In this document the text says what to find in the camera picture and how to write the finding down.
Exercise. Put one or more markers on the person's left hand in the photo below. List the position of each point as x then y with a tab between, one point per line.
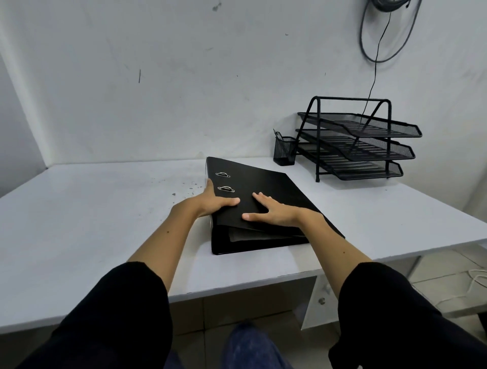
205	202

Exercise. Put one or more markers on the grey paper sheets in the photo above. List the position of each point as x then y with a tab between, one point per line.
262	235

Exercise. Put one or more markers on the white desk support panel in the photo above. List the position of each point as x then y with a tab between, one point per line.
319	302

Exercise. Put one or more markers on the person's right hand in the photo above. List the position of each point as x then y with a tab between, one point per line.
281	214

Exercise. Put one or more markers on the black lever arch binder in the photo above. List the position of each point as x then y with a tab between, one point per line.
262	186

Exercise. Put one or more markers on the person's left forearm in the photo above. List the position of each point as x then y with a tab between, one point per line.
167	243

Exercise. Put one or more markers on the person's right forearm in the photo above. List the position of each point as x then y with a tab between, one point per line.
331	251

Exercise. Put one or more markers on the black left sleeve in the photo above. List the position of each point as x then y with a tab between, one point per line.
110	323

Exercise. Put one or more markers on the person's right thumb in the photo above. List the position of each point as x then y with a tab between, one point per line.
254	217

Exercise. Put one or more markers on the black mesh tray rack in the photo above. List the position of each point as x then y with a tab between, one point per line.
357	146

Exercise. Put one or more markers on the black right sleeve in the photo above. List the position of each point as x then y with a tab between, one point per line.
399	323

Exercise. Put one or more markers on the black mesh pen cup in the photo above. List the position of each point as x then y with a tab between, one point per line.
284	152

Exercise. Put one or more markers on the dark pen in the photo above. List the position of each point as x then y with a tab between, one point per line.
278	135

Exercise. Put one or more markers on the blue jeans leg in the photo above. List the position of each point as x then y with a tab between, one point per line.
253	348

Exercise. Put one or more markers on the person's left thumb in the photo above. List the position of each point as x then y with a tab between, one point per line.
227	202

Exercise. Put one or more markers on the black sleeve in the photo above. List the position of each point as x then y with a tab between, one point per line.
399	323
110	323

